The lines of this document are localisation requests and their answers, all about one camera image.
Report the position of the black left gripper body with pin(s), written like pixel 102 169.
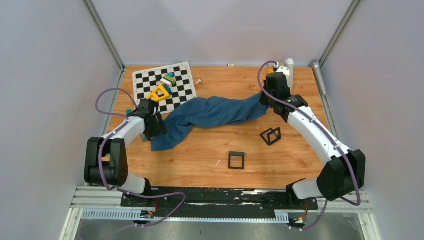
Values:
pixel 158 128

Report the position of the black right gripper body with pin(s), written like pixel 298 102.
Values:
pixel 265 100

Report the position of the blue shirt garment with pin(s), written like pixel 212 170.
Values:
pixel 206 113

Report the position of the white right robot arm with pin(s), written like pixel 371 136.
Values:
pixel 343 168

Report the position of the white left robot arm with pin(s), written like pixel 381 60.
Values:
pixel 106 162

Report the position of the white wedge stand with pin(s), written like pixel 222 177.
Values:
pixel 287 67

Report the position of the black white checkerboard sheet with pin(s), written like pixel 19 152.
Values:
pixel 145 81

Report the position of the stacked colour blocks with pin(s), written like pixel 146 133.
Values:
pixel 168 81

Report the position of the yellow triangle frame toy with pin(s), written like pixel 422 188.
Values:
pixel 160 93

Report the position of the black wire cube frame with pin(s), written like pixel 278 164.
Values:
pixel 271 136

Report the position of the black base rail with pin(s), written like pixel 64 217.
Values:
pixel 219 203

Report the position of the black square frame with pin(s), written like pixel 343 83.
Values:
pixel 236 160

